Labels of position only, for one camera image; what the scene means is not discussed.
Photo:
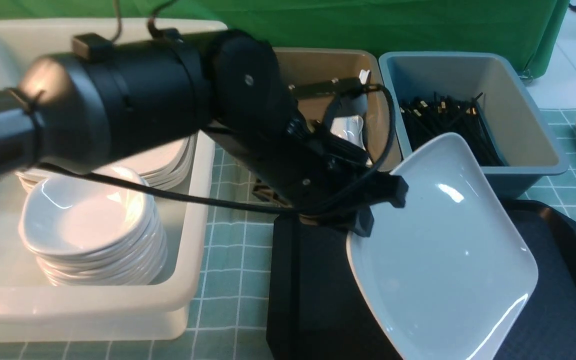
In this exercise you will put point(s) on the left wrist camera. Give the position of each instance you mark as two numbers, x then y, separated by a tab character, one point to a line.
314	98

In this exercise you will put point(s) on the stack of white small bowls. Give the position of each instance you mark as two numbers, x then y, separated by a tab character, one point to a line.
84	233

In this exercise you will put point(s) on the green checkered tablecloth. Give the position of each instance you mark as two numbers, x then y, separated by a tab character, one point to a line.
227	315

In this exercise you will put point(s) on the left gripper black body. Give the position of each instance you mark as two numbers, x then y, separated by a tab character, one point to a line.
324	178

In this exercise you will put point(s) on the green backdrop cloth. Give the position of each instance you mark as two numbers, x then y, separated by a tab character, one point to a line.
522	31

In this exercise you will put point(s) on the large white plastic tub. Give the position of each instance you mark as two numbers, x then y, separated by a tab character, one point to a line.
33	310

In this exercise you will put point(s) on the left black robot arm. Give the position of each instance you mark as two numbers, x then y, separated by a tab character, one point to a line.
78	111

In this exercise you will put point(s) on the stack of white square plates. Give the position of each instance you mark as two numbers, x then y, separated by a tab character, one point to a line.
163	167

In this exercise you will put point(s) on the pile of white ceramic spoons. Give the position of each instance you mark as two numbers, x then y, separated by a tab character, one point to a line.
347	119

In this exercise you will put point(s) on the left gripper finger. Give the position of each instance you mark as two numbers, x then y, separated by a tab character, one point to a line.
392	189
360	222

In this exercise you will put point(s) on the large white square rice plate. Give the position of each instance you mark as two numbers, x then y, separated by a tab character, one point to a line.
446	276

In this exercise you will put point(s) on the grey blue plastic bin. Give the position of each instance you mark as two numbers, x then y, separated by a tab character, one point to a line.
522	136

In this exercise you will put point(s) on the black serving tray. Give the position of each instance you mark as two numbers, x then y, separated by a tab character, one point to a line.
316	311

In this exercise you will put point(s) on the pile of black chopsticks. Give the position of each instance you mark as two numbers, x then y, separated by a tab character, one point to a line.
425	120

